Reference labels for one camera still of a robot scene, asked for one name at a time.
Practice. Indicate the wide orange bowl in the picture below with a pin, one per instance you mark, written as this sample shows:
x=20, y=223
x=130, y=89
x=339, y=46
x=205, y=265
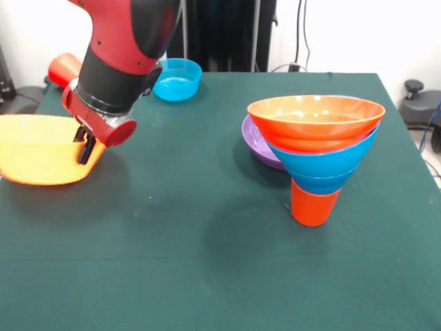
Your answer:
x=317, y=131

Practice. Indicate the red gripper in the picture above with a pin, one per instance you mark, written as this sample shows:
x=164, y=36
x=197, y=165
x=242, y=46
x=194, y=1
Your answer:
x=113, y=132

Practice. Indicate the red cup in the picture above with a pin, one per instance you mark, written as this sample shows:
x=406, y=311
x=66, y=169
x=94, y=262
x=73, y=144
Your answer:
x=63, y=70

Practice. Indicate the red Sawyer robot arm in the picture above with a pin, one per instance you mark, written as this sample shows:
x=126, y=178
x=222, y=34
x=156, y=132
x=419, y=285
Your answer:
x=124, y=41

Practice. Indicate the black equipment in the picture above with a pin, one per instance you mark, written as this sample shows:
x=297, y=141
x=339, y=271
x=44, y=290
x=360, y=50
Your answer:
x=5, y=86

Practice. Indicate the dark green tablecloth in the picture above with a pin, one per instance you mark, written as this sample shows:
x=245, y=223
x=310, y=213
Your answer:
x=172, y=276

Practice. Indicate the yellow bowl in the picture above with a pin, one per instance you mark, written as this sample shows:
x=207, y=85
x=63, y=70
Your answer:
x=34, y=158

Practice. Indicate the orange cup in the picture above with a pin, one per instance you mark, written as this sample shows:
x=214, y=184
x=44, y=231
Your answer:
x=311, y=210

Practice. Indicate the wide purple bowl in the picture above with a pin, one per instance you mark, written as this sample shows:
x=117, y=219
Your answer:
x=258, y=145

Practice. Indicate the small dark blue bowl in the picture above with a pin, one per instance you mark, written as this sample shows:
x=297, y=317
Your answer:
x=320, y=184

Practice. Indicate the large blue bowl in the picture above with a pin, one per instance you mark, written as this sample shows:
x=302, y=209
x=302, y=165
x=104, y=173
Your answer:
x=317, y=163

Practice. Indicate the teal bowl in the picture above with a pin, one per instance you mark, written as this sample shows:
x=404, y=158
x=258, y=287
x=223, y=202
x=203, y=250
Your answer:
x=179, y=86

